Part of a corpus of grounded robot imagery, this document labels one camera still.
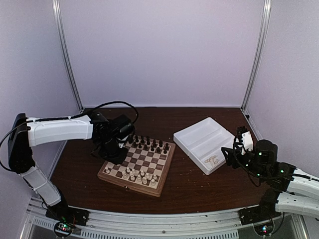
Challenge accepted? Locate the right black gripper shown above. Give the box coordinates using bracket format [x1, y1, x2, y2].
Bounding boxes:
[221, 142, 267, 180]

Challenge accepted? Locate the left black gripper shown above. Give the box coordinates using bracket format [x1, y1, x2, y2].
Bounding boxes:
[98, 136, 128, 164]

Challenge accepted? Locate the white tall piece carried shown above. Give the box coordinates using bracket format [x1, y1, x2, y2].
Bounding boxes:
[130, 169, 136, 182]

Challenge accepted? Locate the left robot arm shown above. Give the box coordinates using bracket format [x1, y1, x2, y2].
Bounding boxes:
[3, 113, 135, 221]

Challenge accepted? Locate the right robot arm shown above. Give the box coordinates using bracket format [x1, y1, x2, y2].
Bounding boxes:
[221, 139, 319, 224]

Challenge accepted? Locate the pile of white chess pieces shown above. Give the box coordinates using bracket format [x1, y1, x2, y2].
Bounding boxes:
[204, 155, 219, 167]

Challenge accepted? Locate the wooden chess board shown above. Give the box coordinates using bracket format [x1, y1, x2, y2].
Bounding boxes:
[97, 135, 176, 197]

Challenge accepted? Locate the white plastic tray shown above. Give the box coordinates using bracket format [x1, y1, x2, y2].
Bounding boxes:
[173, 117, 234, 175]

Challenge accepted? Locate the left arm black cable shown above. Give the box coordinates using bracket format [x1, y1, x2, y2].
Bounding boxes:
[0, 100, 139, 172]

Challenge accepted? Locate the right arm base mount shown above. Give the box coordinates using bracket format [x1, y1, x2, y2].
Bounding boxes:
[238, 189, 281, 225]

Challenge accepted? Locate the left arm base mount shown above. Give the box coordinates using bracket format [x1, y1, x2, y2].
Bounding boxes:
[43, 191, 89, 226]

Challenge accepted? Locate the front aluminium rail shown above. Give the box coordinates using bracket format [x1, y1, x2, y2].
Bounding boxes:
[22, 196, 305, 239]

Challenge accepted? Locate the right aluminium frame post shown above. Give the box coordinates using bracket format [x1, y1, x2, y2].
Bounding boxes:
[241, 0, 272, 112]

